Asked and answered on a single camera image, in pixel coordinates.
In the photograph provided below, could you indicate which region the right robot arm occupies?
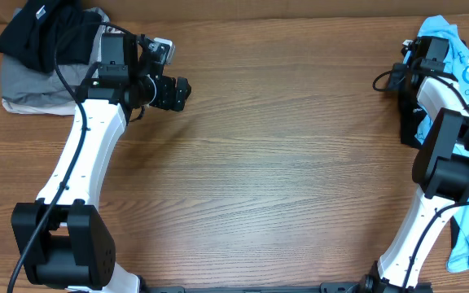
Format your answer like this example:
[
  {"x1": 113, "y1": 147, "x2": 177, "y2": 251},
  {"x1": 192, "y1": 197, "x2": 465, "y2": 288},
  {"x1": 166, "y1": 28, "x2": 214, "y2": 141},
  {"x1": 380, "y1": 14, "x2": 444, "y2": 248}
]
[{"x1": 350, "y1": 36, "x2": 469, "y2": 292}]

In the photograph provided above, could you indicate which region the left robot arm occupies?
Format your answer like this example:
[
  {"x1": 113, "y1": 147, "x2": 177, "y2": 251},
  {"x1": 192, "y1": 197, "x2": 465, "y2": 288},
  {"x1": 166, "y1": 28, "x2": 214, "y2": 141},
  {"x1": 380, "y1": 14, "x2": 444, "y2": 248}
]
[{"x1": 11, "y1": 32, "x2": 191, "y2": 292}]

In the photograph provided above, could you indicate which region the beige folded garment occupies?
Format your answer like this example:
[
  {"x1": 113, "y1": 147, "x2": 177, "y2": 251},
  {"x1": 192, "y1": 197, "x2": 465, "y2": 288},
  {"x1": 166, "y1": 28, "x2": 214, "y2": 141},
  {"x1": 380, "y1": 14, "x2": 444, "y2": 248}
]
[{"x1": 2, "y1": 98, "x2": 76, "y2": 116}]

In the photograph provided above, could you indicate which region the black folded garment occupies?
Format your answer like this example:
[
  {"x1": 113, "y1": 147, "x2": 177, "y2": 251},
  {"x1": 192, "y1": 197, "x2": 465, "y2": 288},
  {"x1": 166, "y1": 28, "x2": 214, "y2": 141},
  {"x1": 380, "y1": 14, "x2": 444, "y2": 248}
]
[{"x1": 0, "y1": 0, "x2": 103, "y2": 73}]

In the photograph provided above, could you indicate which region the grey folded garment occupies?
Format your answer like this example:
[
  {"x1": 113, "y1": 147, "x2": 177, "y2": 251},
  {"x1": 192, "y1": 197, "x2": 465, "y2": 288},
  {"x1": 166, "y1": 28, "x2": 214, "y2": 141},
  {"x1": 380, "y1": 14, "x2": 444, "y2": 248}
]
[{"x1": 0, "y1": 26, "x2": 104, "y2": 107}]

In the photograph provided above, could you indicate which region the black unfolded garment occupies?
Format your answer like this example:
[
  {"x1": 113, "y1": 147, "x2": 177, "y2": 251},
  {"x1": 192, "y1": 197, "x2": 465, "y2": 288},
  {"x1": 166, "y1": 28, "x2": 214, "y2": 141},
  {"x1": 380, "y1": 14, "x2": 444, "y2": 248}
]
[{"x1": 397, "y1": 38, "x2": 463, "y2": 253}]

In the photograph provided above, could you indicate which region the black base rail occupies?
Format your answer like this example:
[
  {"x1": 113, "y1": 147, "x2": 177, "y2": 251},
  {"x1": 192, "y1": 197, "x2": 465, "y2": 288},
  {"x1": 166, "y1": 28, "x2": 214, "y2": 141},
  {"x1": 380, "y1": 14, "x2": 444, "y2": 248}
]
[{"x1": 140, "y1": 280, "x2": 433, "y2": 293}]

